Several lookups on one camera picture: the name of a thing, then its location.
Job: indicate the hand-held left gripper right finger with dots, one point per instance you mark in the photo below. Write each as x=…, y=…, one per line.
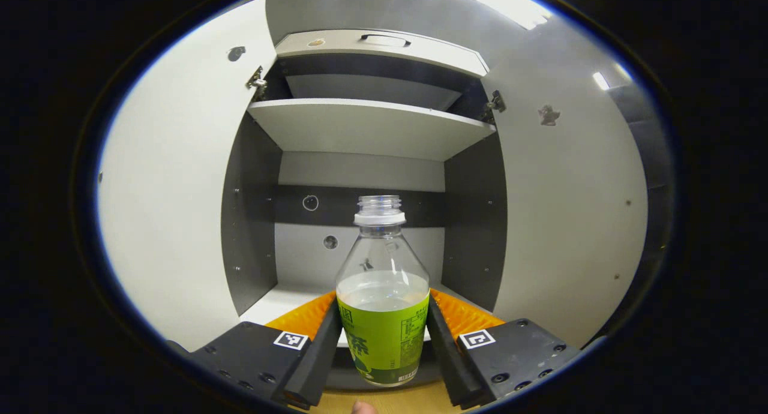
x=447, y=360

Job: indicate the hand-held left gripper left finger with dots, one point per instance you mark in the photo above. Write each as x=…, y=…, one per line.
x=318, y=366

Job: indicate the green label clear bottle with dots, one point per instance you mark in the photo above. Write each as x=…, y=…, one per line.
x=384, y=330

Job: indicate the grey white cabinet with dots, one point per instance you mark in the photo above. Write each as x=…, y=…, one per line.
x=252, y=222

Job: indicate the white cabinet door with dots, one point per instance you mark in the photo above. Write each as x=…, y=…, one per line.
x=570, y=222
x=174, y=192

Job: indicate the white cabinet shelf board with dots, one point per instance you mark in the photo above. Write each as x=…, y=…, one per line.
x=372, y=129

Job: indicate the metal door hinge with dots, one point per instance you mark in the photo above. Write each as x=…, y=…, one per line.
x=495, y=105
x=258, y=83

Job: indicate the beige cabinet drawer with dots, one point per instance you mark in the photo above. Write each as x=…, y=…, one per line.
x=444, y=57

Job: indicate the black backdrop cloth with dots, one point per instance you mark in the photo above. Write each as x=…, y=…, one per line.
x=654, y=150

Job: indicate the small ceiling light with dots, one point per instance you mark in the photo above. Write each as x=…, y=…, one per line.
x=601, y=81

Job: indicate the long ceiling light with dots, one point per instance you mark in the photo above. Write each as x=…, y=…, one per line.
x=510, y=3

